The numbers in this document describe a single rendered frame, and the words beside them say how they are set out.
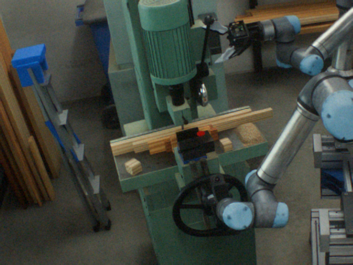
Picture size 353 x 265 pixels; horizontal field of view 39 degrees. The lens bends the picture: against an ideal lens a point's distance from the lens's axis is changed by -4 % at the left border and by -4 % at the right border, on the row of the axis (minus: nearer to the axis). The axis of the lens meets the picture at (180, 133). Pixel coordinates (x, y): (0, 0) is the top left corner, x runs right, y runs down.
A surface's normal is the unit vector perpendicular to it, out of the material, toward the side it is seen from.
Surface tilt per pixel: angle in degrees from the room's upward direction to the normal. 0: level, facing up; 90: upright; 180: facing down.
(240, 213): 59
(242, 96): 0
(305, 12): 0
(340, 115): 84
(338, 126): 83
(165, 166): 0
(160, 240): 90
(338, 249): 90
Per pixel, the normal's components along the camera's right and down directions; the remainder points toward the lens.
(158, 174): 0.24, 0.50
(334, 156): -0.16, 0.56
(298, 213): -0.14, -0.83
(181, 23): 0.64, 0.34
